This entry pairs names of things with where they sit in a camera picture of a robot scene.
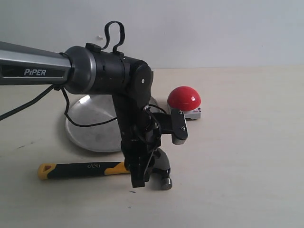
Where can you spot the yellow black claw hammer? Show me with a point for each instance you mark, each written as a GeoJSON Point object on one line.
{"type": "Point", "coordinates": [159, 165]}

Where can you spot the red dome push button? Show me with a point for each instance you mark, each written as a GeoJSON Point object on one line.
{"type": "Point", "coordinates": [187, 100]}

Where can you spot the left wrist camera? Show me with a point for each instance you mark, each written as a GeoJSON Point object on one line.
{"type": "Point", "coordinates": [173, 124]}

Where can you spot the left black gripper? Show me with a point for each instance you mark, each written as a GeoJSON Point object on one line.
{"type": "Point", "coordinates": [141, 134]}

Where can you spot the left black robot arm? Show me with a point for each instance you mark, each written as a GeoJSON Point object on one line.
{"type": "Point", "coordinates": [90, 71]}

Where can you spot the round stainless steel plate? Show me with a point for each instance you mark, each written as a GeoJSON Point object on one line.
{"type": "Point", "coordinates": [92, 109]}

